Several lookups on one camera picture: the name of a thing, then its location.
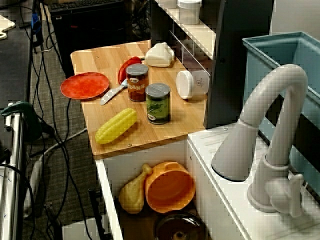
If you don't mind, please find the yellow toy corn cob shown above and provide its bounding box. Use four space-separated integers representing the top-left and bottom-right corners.
94 107 138 145

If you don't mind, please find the green peas can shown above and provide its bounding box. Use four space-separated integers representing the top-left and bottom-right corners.
145 83 172 125

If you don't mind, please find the brown beans can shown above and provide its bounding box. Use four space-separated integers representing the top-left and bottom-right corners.
125 63 150 102

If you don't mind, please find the clear jar plain white lid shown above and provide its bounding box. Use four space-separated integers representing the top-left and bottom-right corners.
175 70 210 100

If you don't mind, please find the red toy pepper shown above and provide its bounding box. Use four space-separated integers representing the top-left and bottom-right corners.
117 56 146 85

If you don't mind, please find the white squeeze bottle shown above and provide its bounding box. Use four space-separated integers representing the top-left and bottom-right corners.
144 42 176 68

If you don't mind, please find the orange plastic bowl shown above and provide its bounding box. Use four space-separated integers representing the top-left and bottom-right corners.
144 161 197 214

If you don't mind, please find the dark shelf unit with tiles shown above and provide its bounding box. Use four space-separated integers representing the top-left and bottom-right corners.
149 0 275 130

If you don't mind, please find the red round plate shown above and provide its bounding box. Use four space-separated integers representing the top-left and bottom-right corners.
60 72 111 100

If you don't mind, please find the yellow toy chicken drumstick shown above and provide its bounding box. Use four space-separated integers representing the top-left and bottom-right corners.
118 163 153 215

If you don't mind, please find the grey toy faucet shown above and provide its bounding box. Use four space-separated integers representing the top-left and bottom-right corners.
211 63 309 218

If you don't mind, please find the dark round pot lid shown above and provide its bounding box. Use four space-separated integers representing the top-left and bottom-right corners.
152 211 208 240

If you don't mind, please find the black computer tower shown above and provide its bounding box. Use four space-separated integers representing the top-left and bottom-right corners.
48 0 133 78

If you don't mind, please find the small clear jar with logo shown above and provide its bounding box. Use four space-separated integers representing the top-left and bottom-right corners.
177 0 202 25

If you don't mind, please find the white toy sink unit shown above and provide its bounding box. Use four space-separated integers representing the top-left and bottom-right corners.
95 123 320 240

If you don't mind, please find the blue plastic bin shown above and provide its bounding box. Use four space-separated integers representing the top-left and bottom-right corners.
241 30 320 191

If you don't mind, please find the green clamp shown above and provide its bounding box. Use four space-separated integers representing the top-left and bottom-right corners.
0 100 43 142

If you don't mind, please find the black keyboard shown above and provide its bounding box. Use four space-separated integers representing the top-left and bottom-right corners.
51 0 121 10

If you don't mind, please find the white power strip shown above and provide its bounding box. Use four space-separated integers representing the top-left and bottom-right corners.
23 159 43 218

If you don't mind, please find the blue connector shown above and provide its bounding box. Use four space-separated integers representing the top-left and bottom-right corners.
31 12 43 43

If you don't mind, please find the toy knife blue handle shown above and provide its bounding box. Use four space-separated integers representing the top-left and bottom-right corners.
99 78 128 106

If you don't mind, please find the grey cable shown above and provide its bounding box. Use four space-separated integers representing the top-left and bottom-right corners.
42 126 88 157

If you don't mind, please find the black cable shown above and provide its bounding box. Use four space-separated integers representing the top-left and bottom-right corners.
63 98 72 146
0 163 36 240

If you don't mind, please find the metal rail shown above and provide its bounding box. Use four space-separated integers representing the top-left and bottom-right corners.
0 102 26 240

